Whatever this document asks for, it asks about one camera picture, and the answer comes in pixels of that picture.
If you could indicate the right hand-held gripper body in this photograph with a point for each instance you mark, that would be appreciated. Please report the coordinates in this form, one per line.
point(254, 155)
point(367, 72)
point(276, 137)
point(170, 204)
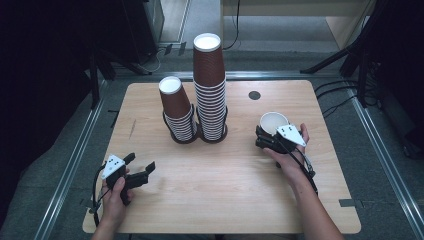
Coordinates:
point(286, 136)

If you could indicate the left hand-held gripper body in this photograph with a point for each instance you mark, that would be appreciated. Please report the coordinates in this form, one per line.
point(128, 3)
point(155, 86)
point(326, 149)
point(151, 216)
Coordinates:
point(115, 166)

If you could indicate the single brown paper cup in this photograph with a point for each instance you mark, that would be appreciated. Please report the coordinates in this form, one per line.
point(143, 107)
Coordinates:
point(272, 122)

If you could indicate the black double cup holder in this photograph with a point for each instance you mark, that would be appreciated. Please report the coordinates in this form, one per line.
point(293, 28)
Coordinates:
point(200, 136)

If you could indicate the tall stack of paper cups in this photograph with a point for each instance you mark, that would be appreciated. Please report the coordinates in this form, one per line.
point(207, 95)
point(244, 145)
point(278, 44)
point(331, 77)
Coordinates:
point(210, 93)

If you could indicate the person's right hand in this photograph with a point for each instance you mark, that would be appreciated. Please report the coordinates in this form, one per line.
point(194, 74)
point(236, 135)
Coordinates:
point(290, 163)

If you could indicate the person's left hand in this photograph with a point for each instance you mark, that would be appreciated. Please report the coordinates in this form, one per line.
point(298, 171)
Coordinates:
point(115, 203)

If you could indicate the black round table grommet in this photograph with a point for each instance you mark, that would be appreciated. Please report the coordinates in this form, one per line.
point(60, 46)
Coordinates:
point(254, 95)

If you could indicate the grey tape strip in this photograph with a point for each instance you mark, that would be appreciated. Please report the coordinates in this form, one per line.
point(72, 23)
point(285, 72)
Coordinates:
point(86, 202)
point(347, 203)

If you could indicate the short stack of paper cups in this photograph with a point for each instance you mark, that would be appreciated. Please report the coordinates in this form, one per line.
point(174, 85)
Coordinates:
point(175, 100)

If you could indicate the black metal stand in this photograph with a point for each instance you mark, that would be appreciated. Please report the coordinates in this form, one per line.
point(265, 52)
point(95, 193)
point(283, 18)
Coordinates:
point(95, 83)

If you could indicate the black tripod stand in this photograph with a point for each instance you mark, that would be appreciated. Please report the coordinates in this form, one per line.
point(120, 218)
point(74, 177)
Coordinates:
point(336, 56)

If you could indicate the light wooden cabinet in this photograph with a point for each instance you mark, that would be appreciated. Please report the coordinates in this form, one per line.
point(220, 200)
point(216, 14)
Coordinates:
point(343, 23)

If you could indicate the dark cabinet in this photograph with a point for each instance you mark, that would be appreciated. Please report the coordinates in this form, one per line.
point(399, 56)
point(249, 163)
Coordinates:
point(140, 30)

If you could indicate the metal floor rail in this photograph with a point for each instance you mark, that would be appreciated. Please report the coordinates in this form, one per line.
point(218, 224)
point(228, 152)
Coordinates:
point(71, 166)
point(383, 153)

